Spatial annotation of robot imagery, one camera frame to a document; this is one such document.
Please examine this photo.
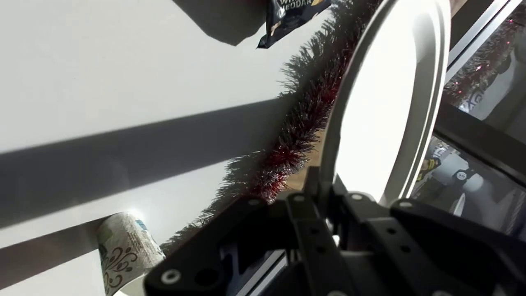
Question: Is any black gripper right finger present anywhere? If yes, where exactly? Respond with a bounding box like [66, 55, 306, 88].
[329, 180, 526, 296]

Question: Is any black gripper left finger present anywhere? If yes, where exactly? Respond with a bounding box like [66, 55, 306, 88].
[145, 168, 341, 296]

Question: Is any white paper plate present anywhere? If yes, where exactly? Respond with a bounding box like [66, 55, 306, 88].
[323, 0, 451, 206]

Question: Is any red tinsel garland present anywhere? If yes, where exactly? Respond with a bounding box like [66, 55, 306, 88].
[158, 0, 385, 260]

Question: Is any patterned paper cup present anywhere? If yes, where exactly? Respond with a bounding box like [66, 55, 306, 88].
[96, 214, 165, 296]

